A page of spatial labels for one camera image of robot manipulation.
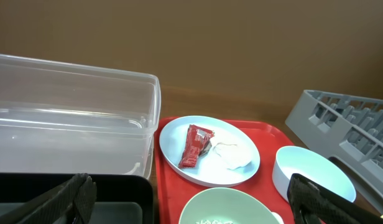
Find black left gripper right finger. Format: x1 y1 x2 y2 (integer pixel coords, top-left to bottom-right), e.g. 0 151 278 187
287 174 383 224

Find clear plastic waste bin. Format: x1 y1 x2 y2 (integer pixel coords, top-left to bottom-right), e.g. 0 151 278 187
0 54 161 178

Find mint green bowl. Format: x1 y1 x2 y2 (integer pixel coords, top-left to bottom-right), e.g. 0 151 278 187
178 187 278 224

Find light blue bowl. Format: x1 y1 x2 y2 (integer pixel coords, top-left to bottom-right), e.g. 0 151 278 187
272 146 356 202

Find white plastic spoon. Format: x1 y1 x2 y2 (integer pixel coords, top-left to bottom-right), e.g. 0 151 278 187
272 212 284 224

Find grey dishwasher rack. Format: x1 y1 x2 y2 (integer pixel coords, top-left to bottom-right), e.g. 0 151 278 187
285 90 383 214

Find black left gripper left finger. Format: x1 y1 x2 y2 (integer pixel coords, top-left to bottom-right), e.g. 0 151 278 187
0 174 97 224

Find white napkin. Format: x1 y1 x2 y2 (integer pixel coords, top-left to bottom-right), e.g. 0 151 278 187
210 137 252 170

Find light blue plate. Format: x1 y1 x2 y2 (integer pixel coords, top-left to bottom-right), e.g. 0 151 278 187
159 116 261 187

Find red ketchup packet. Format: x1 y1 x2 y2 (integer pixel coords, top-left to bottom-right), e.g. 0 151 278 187
178 124 215 169

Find black food waste tray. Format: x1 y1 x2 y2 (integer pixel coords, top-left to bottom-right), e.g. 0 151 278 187
0 173 155 224

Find rice and food scraps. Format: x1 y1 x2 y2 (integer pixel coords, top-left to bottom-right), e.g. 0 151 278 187
195 219 234 224

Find red serving tray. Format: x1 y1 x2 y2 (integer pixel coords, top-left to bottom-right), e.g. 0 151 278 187
154 117 294 224

